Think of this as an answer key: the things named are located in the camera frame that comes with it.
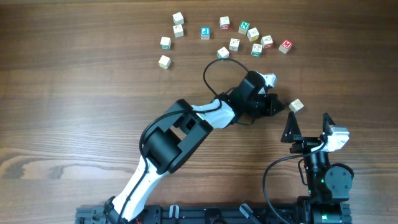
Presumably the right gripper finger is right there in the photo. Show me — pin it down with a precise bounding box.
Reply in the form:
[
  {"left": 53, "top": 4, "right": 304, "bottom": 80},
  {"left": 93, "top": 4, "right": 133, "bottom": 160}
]
[
  {"left": 280, "top": 111, "right": 302, "bottom": 143},
  {"left": 322, "top": 113, "right": 335, "bottom": 135}
]

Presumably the red letter U block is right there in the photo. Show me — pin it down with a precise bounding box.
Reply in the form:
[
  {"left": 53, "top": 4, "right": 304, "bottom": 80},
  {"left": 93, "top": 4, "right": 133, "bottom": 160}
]
[{"left": 289, "top": 99, "right": 304, "bottom": 113}]

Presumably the wooden block green Z side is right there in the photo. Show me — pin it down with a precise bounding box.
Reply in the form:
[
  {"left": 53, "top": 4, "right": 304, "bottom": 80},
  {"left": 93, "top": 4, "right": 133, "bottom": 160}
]
[{"left": 251, "top": 44, "right": 262, "bottom": 57}]

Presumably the wooden block green letter side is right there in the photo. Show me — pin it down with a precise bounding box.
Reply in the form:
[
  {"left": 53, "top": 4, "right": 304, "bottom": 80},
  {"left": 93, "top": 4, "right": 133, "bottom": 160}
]
[{"left": 217, "top": 47, "right": 229, "bottom": 59}]

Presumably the wooden block with picture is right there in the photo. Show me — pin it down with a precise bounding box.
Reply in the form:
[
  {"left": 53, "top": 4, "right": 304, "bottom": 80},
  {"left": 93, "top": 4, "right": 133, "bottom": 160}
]
[{"left": 229, "top": 38, "right": 240, "bottom": 51}]

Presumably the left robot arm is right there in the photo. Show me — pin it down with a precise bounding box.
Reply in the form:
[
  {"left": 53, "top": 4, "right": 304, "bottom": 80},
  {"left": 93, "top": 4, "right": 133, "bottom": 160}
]
[{"left": 104, "top": 71, "right": 284, "bottom": 223}]

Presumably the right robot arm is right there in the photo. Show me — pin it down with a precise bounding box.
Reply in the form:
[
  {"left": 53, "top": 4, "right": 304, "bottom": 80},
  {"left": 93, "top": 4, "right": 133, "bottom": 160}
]
[{"left": 281, "top": 112, "right": 354, "bottom": 224}]

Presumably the red letter M block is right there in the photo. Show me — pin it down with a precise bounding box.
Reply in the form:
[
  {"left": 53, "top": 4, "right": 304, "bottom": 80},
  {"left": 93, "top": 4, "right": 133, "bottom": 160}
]
[{"left": 279, "top": 40, "right": 293, "bottom": 54}]

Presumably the wooden block red picture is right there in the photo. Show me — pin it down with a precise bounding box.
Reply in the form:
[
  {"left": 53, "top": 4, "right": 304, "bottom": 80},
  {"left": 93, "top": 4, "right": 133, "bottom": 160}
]
[{"left": 261, "top": 35, "right": 274, "bottom": 49}]

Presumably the wooden block yellow edge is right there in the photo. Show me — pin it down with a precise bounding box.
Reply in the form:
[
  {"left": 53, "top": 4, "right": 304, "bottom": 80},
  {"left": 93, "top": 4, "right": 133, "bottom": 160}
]
[{"left": 247, "top": 27, "right": 259, "bottom": 42}]

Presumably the green letter N block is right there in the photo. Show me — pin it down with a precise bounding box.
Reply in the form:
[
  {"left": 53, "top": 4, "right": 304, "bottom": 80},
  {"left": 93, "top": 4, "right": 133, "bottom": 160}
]
[{"left": 238, "top": 21, "right": 250, "bottom": 35}]

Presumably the wooden block red side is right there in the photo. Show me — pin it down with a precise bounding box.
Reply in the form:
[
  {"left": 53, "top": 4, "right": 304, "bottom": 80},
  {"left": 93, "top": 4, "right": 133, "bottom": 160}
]
[{"left": 220, "top": 16, "right": 231, "bottom": 30}]

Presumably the blue letter P block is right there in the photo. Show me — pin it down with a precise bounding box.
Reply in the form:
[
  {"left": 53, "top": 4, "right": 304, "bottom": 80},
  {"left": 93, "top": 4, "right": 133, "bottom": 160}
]
[{"left": 200, "top": 27, "right": 210, "bottom": 40}]

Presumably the wooden block yellow side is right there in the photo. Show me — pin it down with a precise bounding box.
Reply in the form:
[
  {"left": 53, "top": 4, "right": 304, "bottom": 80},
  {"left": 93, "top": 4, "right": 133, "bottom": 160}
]
[{"left": 159, "top": 55, "right": 172, "bottom": 69}]

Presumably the wooden block with drawing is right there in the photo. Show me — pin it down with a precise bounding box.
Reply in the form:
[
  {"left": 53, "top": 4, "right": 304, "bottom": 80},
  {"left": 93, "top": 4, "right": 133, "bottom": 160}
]
[{"left": 173, "top": 24, "right": 184, "bottom": 38}]

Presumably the plain wooden block top-left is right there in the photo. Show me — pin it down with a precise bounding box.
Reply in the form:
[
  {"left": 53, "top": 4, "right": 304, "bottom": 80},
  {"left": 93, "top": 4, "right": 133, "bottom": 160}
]
[{"left": 172, "top": 12, "right": 184, "bottom": 25}]

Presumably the right black camera cable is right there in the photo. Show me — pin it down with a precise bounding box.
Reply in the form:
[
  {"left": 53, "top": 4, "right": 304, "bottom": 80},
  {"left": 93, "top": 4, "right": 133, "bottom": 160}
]
[{"left": 262, "top": 141, "right": 327, "bottom": 224}]

